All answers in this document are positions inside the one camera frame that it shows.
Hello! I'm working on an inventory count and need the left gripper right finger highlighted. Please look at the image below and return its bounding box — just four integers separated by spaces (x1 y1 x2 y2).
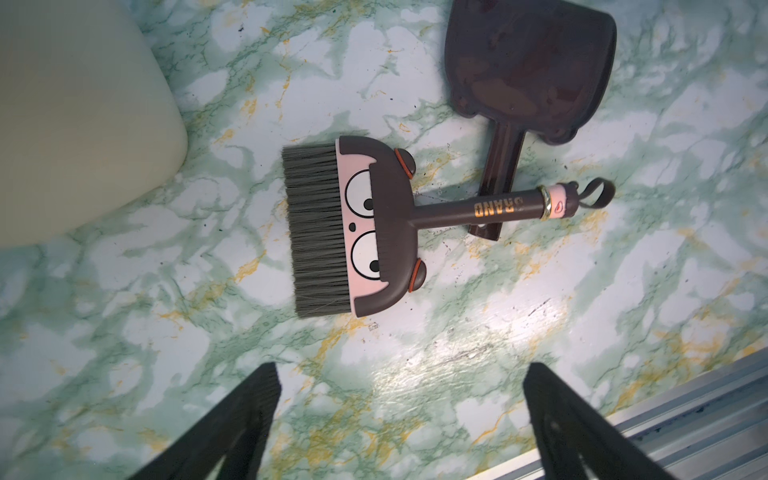
523 362 672 479

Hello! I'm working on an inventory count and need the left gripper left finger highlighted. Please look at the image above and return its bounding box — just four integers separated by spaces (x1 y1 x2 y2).
133 362 281 479

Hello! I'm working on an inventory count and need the cartoon face hand brush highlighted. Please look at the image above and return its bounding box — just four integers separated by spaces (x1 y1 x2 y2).
281 136 615 318

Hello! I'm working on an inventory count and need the black dustpan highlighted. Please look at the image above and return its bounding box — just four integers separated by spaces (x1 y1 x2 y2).
443 0 619 242

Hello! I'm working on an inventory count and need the beige trash bin with liner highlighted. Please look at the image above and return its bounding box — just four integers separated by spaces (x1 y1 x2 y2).
1 1 188 247

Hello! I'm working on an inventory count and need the aluminium frame rail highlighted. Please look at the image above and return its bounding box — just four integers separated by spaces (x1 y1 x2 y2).
479 350 767 479

